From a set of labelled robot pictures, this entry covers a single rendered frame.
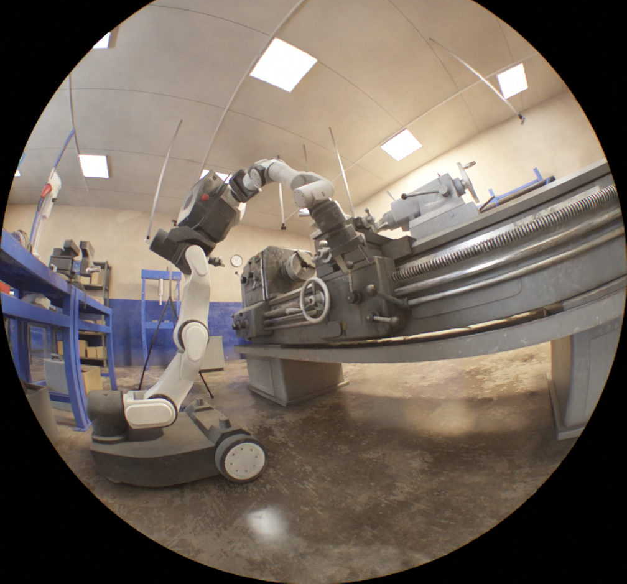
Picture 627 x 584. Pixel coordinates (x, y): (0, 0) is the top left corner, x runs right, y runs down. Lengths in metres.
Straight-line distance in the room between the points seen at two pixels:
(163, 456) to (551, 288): 1.34
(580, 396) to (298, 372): 1.67
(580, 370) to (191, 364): 1.37
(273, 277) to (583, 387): 2.03
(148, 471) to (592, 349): 1.41
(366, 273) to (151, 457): 1.02
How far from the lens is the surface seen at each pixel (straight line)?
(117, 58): 3.41
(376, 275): 0.82
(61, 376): 1.98
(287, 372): 1.67
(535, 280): 0.84
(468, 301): 0.85
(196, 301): 0.98
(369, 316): 0.78
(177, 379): 0.96
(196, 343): 0.92
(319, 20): 2.90
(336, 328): 0.94
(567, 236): 0.79
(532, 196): 0.87
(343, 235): 0.62
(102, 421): 0.99
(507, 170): 4.52
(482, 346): 0.68
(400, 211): 1.18
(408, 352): 0.77
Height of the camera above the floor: 0.57
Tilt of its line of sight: 15 degrees up
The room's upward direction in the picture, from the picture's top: 8 degrees counter-clockwise
